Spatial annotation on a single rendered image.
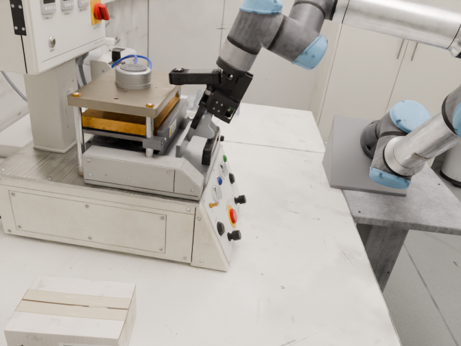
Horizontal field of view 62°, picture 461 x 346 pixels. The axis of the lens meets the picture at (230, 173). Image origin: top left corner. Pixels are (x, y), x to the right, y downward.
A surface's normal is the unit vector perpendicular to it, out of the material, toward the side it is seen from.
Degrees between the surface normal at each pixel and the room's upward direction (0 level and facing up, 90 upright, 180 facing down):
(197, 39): 90
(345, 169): 45
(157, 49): 90
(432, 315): 0
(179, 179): 90
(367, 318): 0
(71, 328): 3
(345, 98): 90
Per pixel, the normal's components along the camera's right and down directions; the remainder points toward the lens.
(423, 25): -0.31, 0.51
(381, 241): -0.05, 0.48
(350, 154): 0.04, -0.27
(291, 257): 0.11, -0.87
